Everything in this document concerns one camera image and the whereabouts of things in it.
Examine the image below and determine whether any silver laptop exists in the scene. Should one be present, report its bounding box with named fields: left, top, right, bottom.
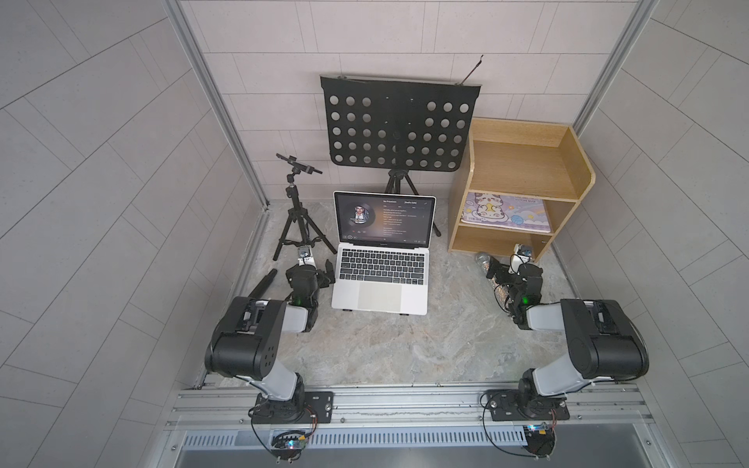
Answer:
left=332, top=191, right=436, bottom=316

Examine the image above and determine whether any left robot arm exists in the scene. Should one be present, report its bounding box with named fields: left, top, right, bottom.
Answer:
left=204, top=261, right=335, bottom=424

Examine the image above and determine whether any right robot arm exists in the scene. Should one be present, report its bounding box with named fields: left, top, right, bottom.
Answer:
left=476, top=253, right=650, bottom=421

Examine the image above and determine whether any black folding laptop stand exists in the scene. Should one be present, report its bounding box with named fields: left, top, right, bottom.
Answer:
left=342, top=308, right=411, bottom=317

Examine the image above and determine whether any purple cartoon spiral notebook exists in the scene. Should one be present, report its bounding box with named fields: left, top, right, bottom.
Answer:
left=461, top=192, right=552, bottom=233

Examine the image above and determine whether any small black phone tripod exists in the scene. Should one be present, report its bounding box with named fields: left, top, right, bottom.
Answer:
left=273, top=153, right=337, bottom=261

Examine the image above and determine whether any wooden shelf unit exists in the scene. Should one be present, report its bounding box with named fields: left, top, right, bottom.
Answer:
left=448, top=118, right=596, bottom=259

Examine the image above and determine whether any right controller circuit board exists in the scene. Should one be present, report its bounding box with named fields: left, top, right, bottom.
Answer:
left=524, top=425, right=557, bottom=458

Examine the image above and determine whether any controller circuit board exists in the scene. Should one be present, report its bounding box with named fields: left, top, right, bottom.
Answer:
left=270, top=430, right=310, bottom=463
left=524, top=425, right=557, bottom=458

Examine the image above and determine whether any left controller circuit board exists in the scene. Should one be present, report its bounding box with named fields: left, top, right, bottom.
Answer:
left=270, top=430, right=310, bottom=463

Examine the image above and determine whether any black perforated music stand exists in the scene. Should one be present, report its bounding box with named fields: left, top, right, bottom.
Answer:
left=320, top=55, right=485, bottom=238

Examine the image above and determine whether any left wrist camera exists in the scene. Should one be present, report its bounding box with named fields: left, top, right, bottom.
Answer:
left=298, top=245, right=316, bottom=266

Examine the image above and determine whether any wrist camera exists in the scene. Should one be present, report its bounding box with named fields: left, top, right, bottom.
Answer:
left=510, top=244, right=534, bottom=273
left=298, top=245, right=316, bottom=266

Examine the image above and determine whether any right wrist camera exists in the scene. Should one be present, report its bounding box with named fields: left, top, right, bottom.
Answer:
left=510, top=244, right=534, bottom=273

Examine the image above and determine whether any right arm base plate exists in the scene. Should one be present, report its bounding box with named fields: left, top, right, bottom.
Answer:
left=480, top=389, right=571, bottom=422

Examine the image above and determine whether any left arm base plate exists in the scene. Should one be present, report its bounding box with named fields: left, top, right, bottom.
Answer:
left=249, top=391, right=335, bottom=424

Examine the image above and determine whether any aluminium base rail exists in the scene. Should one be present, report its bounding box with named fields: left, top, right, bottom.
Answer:
left=162, top=383, right=653, bottom=456

